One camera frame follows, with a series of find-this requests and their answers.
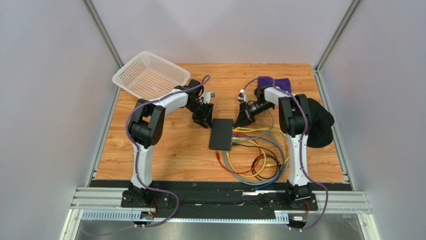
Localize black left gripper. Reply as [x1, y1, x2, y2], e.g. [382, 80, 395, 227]
[185, 100, 214, 130]

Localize black network switch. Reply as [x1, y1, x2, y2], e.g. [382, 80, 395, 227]
[208, 118, 233, 151]

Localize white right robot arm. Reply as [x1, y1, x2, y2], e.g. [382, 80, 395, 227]
[234, 86, 312, 210]

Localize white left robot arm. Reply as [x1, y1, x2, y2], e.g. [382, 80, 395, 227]
[121, 75, 215, 208]

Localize purple folded cloth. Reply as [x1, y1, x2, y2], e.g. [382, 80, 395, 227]
[257, 76, 292, 93]

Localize white plastic basket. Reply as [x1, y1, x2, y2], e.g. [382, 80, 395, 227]
[112, 51, 191, 100]

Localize black bucket hat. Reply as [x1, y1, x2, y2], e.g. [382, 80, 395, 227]
[307, 98, 335, 148]

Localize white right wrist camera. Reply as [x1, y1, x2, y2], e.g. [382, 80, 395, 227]
[237, 89, 249, 103]

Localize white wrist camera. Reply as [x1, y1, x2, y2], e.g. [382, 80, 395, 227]
[237, 89, 249, 103]
[199, 91, 216, 104]

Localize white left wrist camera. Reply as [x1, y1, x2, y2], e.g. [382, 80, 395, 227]
[199, 91, 216, 104]

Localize blue ethernet cable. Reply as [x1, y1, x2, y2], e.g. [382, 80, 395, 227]
[232, 133, 288, 191]

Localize red ethernet cable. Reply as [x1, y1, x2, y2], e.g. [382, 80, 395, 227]
[215, 130, 262, 175]

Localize black cable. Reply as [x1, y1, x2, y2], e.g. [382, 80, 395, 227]
[232, 142, 284, 181]

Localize yellow ethernet cable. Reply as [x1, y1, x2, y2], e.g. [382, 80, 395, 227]
[225, 126, 290, 178]

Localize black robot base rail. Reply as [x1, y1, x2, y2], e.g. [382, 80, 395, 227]
[88, 179, 354, 221]

